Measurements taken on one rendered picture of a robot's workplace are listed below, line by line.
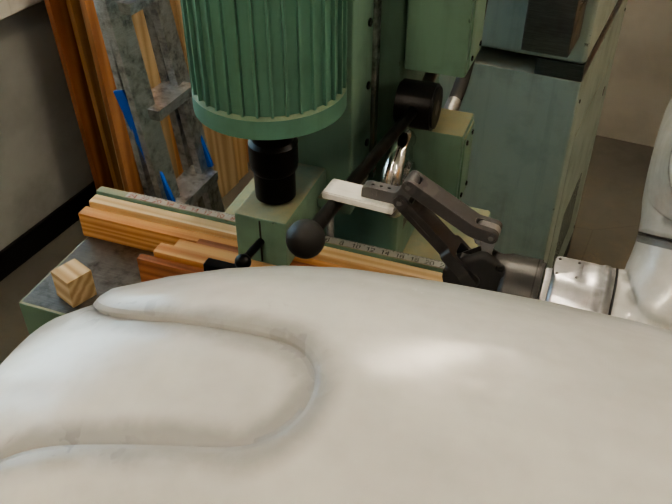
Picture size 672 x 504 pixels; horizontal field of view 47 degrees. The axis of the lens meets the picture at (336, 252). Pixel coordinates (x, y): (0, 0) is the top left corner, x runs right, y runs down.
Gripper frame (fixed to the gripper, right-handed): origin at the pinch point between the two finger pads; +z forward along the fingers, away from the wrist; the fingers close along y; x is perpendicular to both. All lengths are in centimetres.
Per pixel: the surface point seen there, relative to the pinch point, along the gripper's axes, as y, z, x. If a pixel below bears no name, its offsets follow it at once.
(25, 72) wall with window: -44, 142, -117
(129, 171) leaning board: -73, 112, -121
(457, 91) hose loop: -7, 2, -65
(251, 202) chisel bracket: -5.6, 16.3, -14.3
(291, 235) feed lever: 7.2, 0.8, 9.4
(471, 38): 12.8, -4.9, -32.9
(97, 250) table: -19.3, 40.9, -14.2
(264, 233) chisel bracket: -8.0, 13.4, -11.7
